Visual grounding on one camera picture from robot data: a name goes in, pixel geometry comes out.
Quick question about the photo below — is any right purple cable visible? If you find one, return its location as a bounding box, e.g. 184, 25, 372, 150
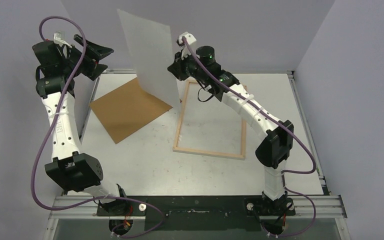
182, 36, 317, 239

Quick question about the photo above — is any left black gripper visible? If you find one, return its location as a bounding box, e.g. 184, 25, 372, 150
61, 35, 114, 80

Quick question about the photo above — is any brown cardboard backing board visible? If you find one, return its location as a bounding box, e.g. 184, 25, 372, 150
89, 78, 172, 144

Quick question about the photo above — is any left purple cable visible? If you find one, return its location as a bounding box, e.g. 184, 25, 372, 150
30, 15, 165, 239

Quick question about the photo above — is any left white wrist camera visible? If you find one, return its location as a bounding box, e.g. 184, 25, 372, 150
53, 31, 71, 48

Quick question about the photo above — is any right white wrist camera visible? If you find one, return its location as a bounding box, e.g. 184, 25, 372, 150
176, 31, 197, 59

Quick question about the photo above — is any white wooden picture frame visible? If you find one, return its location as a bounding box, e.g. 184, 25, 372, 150
172, 78, 247, 160

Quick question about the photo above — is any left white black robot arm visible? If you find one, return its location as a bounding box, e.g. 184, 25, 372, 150
32, 32, 129, 216

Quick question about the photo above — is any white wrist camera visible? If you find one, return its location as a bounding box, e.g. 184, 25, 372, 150
176, 31, 197, 59
53, 31, 71, 48

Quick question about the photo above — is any purple cable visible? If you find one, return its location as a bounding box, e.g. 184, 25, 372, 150
30, 15, 165, 239
182, 36, 317, 239

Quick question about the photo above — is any printed colour photo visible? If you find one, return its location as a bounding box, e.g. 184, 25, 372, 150
117, 9, 181, 110

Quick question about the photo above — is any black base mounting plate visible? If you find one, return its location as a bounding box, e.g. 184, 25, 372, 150
96, 195, 296, 235

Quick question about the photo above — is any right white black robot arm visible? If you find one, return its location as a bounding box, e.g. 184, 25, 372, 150
167, 46, 294, 215

